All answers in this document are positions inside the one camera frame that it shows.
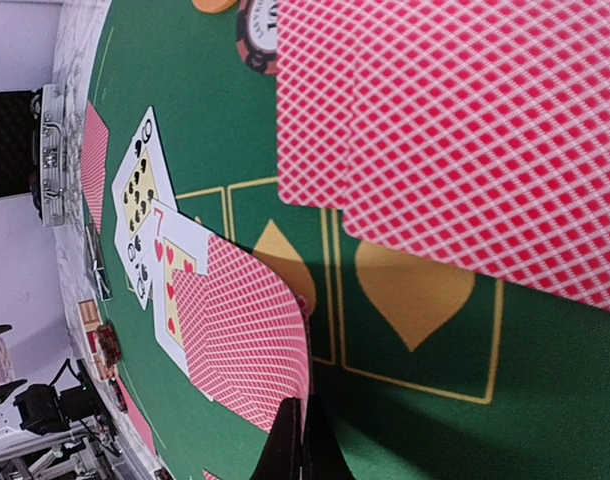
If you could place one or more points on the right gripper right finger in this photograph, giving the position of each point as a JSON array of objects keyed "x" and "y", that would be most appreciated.
[{"x": 323, "y": 457}]

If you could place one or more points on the brown chip stack top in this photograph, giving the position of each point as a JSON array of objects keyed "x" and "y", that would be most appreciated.
[{"x": 257, "y": 35}]

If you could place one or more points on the round green poker mat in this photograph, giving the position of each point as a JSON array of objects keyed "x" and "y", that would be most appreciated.
[{"x": 428, "y": 370}]

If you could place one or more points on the orange chip stack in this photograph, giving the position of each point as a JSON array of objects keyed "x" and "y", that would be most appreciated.
[{"x": 108, "y": 345}]

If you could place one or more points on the face down community card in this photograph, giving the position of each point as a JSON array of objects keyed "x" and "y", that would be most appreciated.
[{"x": 244, "y": 334}]

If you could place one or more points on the queen of spades card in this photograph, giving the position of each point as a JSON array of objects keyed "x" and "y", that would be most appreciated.
[{"x": 140, "y": 269}]

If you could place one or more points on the seven of hearts card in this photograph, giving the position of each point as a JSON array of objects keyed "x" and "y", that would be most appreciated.
[{"x": 179, "y": 243}]

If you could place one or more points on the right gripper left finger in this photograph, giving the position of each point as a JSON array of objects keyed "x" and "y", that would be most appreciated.
[{"x": 281, "y": 457}]

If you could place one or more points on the gold card deck box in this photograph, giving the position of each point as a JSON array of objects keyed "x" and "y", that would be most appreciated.
[{"x": 90, "y": 321}]

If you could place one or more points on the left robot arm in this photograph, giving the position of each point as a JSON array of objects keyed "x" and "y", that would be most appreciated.
[{"x": 53, "y": 421}]

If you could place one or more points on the nine of spades card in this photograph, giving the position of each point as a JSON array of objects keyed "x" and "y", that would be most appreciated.
[{"x": 141, "y": 177}]

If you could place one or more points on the single red playing card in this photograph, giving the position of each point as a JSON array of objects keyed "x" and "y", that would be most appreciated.
[{"x": 93, "y": 163}]

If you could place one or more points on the triangular all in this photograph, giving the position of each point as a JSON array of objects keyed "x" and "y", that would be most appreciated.
[{"x": 95, "y": 264}]

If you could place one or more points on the orange big blind button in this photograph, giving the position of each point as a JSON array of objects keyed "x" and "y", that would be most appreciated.
[{"x": 213, "y": 6}]

